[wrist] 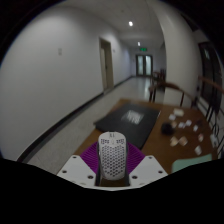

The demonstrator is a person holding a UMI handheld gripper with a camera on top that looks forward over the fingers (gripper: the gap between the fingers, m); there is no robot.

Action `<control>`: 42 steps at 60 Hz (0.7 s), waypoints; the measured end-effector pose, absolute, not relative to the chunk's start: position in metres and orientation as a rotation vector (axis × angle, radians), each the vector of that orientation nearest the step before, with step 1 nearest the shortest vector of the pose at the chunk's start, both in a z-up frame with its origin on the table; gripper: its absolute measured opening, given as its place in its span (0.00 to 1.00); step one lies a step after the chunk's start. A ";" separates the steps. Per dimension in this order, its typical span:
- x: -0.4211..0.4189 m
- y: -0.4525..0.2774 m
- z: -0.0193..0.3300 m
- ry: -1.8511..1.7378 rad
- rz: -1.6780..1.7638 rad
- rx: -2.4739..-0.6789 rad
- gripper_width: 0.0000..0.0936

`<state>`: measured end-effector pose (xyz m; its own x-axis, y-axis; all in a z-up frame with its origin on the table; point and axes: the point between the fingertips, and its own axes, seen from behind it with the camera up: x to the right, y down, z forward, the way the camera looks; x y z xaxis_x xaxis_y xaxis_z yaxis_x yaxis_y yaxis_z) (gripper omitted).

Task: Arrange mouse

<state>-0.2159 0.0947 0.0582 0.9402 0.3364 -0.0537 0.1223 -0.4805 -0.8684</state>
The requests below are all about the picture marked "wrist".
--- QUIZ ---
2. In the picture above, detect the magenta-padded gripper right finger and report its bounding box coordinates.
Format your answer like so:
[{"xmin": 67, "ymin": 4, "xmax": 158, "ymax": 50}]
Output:
[{"xmin": 125, "ymin": 142, "xmax": 169, "ymax": 188}]

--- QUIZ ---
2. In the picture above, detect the green cartoon-print mouse pad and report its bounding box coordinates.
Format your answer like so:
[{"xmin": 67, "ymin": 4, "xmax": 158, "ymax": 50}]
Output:
[{"xmin": 171, "ymin": 153, "xmax": 214, "ymax": 175}]

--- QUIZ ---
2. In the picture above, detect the black railing with wooden handrail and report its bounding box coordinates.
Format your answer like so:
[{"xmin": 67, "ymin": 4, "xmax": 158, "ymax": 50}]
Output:
[{"xmin": 196, "ymin": 75, "xmax": 224, "ymax": 158}]

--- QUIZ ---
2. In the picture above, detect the small white box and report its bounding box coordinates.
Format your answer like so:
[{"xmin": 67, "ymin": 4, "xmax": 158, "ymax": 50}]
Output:
[{"xmin": 172, "ymin": 108, "xmax": 185, "ymax": 117}]

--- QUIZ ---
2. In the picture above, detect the white perforated computer mouse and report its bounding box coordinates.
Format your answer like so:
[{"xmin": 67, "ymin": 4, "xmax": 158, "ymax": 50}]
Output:
[{"xmin": 97, "ymin": 131, "xmax": 129, "ymax": 181}]

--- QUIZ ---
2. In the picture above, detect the glazed double door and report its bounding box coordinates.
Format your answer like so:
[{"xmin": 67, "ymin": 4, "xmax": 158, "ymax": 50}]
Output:
[{"xmin": 135, "ymin": 54, "xmax": 154, "ymax": 77}]

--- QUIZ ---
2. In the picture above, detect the small black box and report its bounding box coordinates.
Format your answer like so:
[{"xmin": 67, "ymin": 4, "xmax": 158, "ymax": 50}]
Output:
[{"xmin": 161, "ymin": 122, "xmax": 175, "ymax": 136}]

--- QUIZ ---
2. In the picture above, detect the white booklet with black strip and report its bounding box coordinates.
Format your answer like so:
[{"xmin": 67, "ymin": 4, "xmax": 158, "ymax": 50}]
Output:
[{"xmin": 209, "ymin": 133, "xmax": 219, "ymax": 148}]

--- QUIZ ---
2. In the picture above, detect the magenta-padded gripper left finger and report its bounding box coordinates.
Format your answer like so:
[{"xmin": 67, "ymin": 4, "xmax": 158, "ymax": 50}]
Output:
[{"xmin": 56, "ymin": 141, "xmax": 101, "ymax": 188}]

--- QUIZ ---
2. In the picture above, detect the brown wooden armchair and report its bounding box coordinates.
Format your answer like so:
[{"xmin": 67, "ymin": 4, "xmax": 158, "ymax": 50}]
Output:
[
  {"xmin": 151, "ymin": 68, "xmax": 167, "ymax": 88},
  {"xmin": 148, "ymin": 81, "xmax": 198, "ymax": 108}
]

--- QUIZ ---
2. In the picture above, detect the open side door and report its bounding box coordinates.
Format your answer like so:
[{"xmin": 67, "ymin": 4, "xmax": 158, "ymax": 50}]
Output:
[{"xmin": 98, "ymin": 37, "xmax": 115, "ymax": 93}]

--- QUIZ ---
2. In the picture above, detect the black closed laptop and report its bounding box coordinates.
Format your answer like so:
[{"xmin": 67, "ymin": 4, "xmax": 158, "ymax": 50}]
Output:
[{"xmin": 93, "ymin": 102, "xmax": 162, "ymax": 150}]

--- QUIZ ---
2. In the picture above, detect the dark framed window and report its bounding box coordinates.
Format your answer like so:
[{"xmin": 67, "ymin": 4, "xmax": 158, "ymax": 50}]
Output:
[{"xmin": 198, "ymin": 41, "xmax": 223, "ymax": 111}]

